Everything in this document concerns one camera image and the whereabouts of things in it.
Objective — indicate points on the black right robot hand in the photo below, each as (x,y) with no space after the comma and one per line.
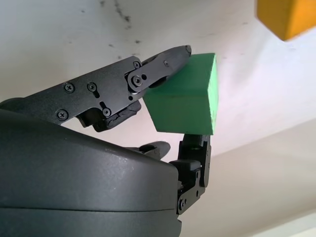
(74,177)

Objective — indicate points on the green wooden block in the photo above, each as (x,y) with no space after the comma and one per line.
(182,103)

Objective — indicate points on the yellow wooden block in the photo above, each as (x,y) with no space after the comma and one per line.
(284,17)

